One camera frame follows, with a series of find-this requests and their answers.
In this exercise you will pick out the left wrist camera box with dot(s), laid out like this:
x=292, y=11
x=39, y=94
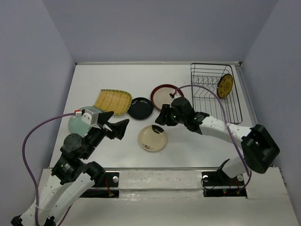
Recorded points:
x=90, y=116

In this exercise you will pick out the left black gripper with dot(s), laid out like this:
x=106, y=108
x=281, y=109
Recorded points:
x=119, y=128

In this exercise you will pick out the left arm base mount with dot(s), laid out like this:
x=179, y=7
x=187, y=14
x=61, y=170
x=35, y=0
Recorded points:
x=108, y=188

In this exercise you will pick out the red rimmed beige plate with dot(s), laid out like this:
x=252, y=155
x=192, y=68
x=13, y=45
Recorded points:
x=160, y=95

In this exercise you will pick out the amber patterned small plate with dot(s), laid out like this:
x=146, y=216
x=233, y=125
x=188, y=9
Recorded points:
x=225, y=85

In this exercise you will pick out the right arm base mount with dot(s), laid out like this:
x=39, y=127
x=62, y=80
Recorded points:
x=214, y=187

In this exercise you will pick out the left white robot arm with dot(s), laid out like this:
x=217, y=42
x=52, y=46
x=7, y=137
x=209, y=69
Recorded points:
x=70, y=177

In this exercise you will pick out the black wire dish rack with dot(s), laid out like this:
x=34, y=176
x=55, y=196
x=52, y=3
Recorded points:
x=205, y=78

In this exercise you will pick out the yellow bamboo woven plate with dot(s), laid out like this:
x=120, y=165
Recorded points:
x=114, y=100

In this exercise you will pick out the light green round plate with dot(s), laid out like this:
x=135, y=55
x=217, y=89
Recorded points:
x=76, y=125

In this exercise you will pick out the cream plate black brushstroke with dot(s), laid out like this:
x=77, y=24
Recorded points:
x=152, y=138

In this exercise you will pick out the black round plate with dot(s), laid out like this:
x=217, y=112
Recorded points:
x=140, y=109

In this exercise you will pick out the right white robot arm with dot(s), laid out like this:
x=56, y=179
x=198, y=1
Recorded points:
x=256, y=148

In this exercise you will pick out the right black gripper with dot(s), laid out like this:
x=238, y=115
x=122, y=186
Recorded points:
x=162, y=118

